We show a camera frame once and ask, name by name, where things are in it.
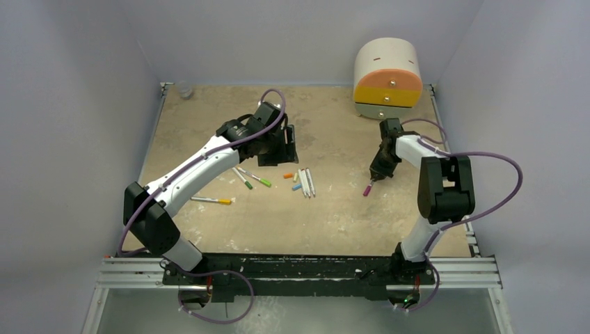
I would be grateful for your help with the round three-drawer cabinet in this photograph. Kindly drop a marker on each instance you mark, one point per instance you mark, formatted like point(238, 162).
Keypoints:
point(387, 79)

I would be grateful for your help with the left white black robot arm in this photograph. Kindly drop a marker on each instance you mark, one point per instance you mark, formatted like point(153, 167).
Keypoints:
point(149, 210)

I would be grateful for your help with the clear plastic cup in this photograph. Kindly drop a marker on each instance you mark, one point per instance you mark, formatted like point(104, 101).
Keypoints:
point(185, 90)

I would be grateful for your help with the magenta cap marker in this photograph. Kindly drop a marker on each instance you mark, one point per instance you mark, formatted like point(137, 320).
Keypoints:
point(368, 189)

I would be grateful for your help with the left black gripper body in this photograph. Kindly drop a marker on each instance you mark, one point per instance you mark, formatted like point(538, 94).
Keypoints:
point(270, 154)

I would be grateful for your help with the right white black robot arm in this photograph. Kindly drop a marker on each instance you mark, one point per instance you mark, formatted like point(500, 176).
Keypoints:
point(445, 192)

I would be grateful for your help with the blue cap marker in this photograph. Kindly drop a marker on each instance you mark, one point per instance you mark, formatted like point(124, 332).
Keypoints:
point(306, 183)

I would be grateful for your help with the orange cap marker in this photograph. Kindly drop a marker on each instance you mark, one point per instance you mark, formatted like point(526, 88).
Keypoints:
point(310, 182)

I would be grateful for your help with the light green cap marker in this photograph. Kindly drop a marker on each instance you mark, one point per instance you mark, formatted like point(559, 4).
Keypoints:
point(255, 177)

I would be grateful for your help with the pale yellow cap marker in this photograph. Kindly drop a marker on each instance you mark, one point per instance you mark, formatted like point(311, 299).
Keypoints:
point(302, 183)

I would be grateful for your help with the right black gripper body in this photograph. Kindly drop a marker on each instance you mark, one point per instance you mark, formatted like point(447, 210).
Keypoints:
point(381, 165)

